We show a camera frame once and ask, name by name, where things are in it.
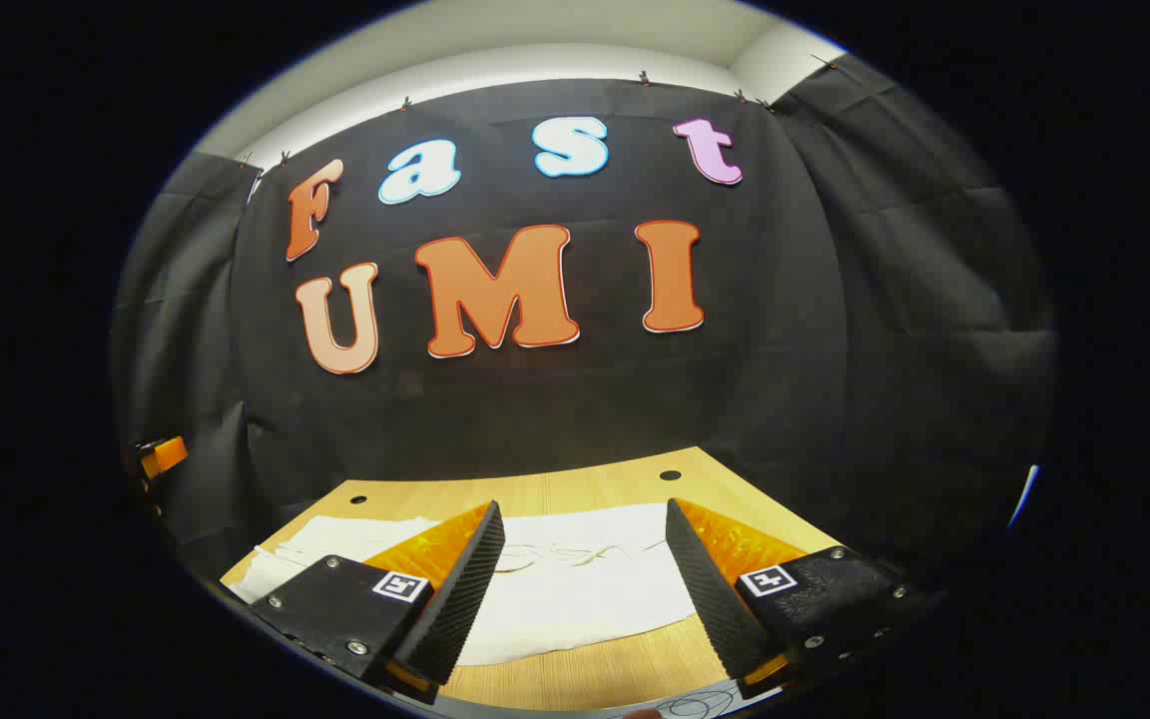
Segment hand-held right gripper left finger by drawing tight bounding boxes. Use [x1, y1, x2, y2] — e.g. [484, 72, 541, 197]
[249, 499, 507, 702]

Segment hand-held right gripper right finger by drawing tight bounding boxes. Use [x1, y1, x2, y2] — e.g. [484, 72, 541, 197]
[664, 497, 927, 702]

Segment white jeans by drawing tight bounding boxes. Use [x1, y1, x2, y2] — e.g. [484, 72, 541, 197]
[231, 502, 701, 667]

